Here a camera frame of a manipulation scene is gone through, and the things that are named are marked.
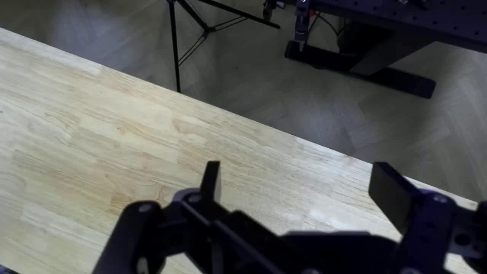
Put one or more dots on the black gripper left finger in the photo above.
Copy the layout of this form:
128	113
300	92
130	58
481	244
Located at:
153	234

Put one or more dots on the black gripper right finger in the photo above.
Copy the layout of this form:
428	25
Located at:
390	192

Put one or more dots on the black clamp mount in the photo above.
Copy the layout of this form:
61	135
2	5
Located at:
302	25

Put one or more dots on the black tripod stand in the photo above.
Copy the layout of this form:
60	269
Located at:
174	46

